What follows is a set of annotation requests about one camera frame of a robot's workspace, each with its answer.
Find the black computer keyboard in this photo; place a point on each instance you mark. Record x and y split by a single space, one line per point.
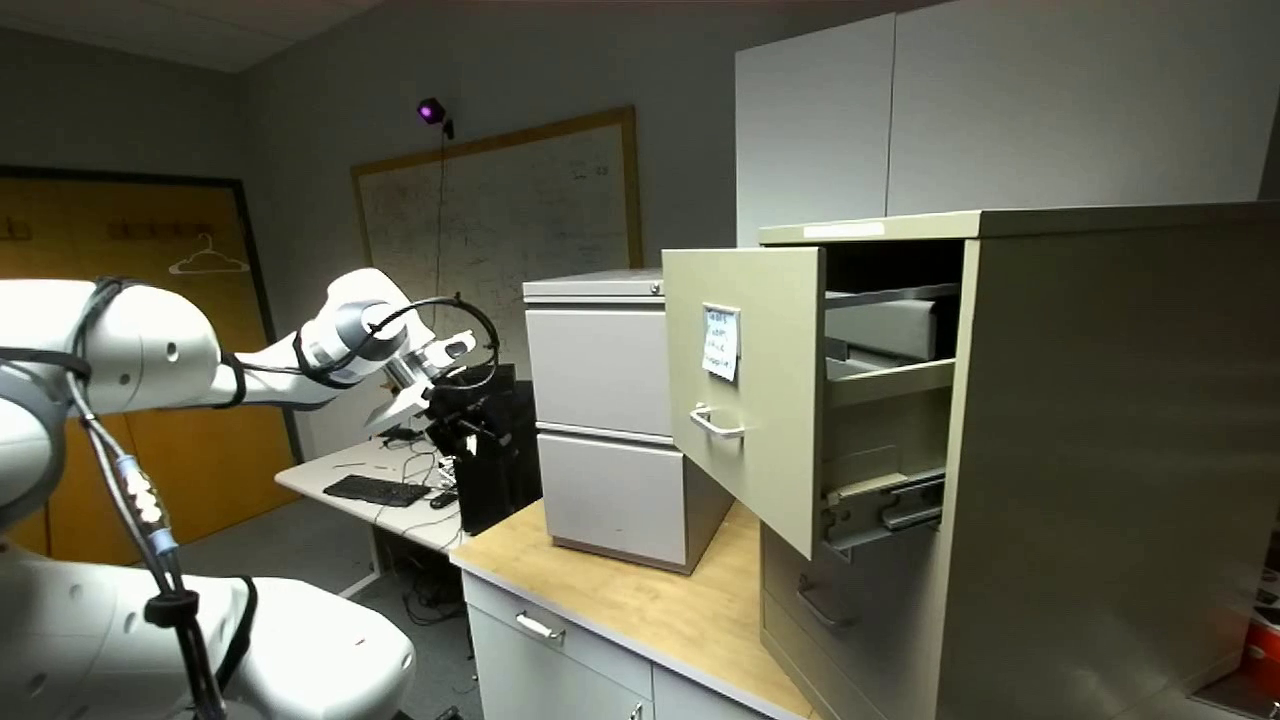
378 491

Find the wood framed whiteboard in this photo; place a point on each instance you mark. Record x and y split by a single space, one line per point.
534 215

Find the black computer mouse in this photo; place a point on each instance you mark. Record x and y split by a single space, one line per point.
440 496

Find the gray lateral file cabinet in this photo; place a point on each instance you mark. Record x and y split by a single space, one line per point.
602 385

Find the brown wooden door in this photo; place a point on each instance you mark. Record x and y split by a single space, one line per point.
212 453

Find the black computer tower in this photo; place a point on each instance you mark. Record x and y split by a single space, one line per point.
503 463

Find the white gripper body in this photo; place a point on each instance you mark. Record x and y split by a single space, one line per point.
409 404

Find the wood topped counter cabinet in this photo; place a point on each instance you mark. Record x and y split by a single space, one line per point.
626 600

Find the white wall cabinet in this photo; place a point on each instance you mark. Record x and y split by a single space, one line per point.
1015 105

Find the beige lower cabinet drawer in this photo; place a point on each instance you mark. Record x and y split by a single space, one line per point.
833 625

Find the white paper drawer label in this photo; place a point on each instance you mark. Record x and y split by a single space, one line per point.
720 347

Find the camera with purple light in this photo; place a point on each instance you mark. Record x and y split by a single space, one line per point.
432 113

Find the red container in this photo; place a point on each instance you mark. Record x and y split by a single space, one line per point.
1262 658

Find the beige metal file cabinet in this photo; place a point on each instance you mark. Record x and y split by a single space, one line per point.
1106 453

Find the light office desk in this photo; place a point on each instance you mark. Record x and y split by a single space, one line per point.
387 512

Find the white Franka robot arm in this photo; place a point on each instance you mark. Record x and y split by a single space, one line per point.
134 347

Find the beige file cabinet drawer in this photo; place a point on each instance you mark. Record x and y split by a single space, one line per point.
761 401

